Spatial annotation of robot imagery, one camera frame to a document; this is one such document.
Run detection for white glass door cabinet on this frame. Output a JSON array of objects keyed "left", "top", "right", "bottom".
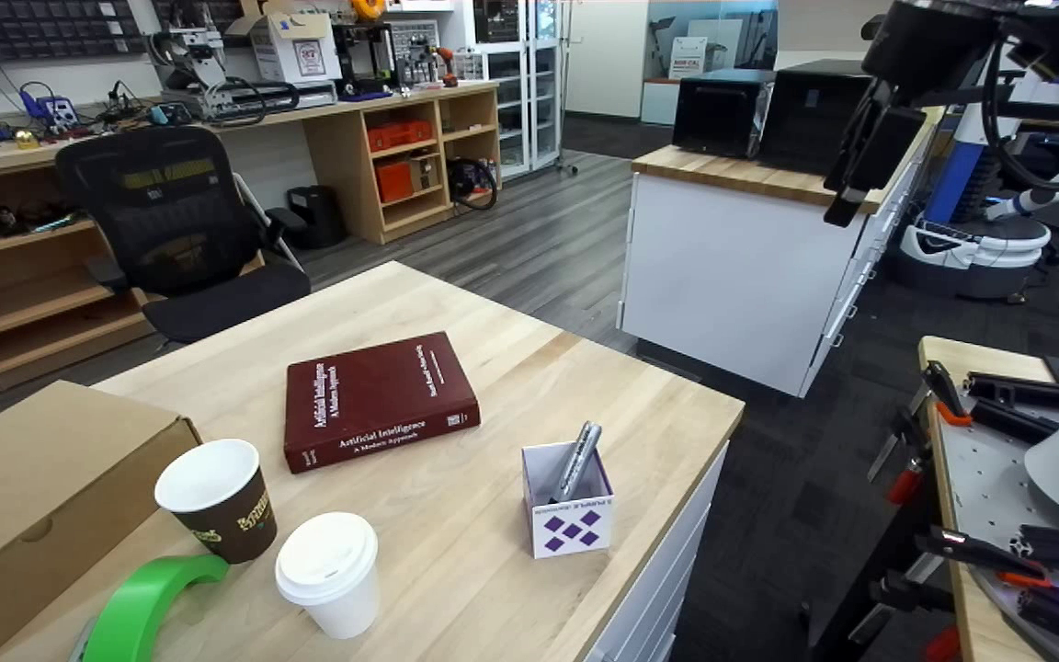
[{"left": 451, "top": 0, "right": 566, "bottom": 180}]

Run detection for black bag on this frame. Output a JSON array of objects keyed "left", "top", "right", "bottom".
[{"left": 283, "top": 180, "right": 351, "bottom": 249}]

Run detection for white lidded paper cup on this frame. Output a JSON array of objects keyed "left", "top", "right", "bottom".
[{"left": 272, "top": 509, "right": 387, "bottom": 645}]

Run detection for grey black marker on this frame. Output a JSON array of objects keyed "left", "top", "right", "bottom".
[{"left": 548, "top": 419, "right": 608, "bottom": 504}]

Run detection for wooden workbench with shelves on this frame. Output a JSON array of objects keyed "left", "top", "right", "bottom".
[{"left": 0, "top": 77, "right": 506, "bottom": 416}]

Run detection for white cabinet with wooden top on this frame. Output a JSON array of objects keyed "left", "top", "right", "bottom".
[{"left": 617, "top": 106, "right": 950, "bottom": 403}]

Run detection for blue tool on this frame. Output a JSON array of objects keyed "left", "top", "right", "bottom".
[{"left": 15, "top": 83, "right": 80, "bottom": 134}]

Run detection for orange storage bin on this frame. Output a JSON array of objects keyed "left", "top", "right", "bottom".
[
  {"left": 364, "top": 112, "right": 439, "bottom": 156},
  {"left": 375, "top": 159, "right": 421, "bottom": 206}
]

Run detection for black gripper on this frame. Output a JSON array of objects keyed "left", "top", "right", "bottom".
[{"left": 821, "top": 0, "right": 1003, "bottom": 232}]

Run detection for black red cable coil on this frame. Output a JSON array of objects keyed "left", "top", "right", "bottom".
[{"left": 446, "top": 156, "right": 503, "bottom": 215}]

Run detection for black mesh office chair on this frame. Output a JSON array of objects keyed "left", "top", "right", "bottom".
[{"left": 53, "top": 126, "right": 316, "bottom": 347}]

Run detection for wooden robot mount table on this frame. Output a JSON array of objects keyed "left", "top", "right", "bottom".
[{"left": 912, "top": 332, "right": 1059, "bottom": 662}]

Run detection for white box device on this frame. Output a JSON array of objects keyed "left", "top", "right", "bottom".
[{"left": 246, "top": 13, "right": 342, "bottom": 88}]

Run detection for small black case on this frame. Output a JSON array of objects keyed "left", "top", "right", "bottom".
[{"left": 669, "top": 73, "right": 775, "bottom": 164}]

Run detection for black flat bench equipment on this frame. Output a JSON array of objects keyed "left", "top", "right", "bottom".
[{"left": 191, "top": 77, "right": 340, "bottom": 126}]

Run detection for white blue mobile robot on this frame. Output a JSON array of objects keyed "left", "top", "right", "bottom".
[{"left": 892, "top": 72, "right": 1059, "bottom": 305}]

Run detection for black wall pegboard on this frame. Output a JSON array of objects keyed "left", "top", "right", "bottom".
[{"left": 0, "top": 0, "right": 148, "bottom": 67}]

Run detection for brown paper cup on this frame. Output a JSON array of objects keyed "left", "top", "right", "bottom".
[{"left": 151, "top": 433, "right": 278, "bottom": 567}]

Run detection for large black case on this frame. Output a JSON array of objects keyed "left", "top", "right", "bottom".
[{"left": 753, "top": 58, "right": 883, "bottom": 177}]

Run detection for green tape roll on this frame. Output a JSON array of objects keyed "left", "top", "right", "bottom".
[{"left": 79, "top": 552, "right": 232, "bottom": 662}]

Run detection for black 3D printer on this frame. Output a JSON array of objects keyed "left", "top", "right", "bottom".
[{"left": 330, "top": 16, "right": 401, "bottom": 103}]

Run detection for dark red hardcover book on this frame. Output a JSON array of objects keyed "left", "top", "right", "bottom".
[{"left": 278, "top": 329, "right": 487, "bottom": 477}]

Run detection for brown cardboard box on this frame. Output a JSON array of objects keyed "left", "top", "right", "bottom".
[{"left": 0, "top": 378, "right": 205, "bottom": 662}]

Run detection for purple white paper box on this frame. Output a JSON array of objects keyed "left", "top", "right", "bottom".
[{"left": 517, "top": 437, "right": 623, "bottom": 564}]

